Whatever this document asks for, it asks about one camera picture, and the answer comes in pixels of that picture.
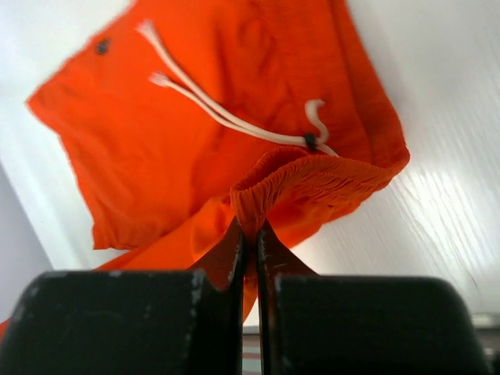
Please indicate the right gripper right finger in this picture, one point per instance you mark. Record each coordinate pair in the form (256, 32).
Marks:
(312, 324)

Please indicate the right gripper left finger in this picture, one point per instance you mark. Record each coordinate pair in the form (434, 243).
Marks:
(133, 322)

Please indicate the orange shorts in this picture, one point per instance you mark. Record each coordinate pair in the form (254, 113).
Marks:
(180, 117)

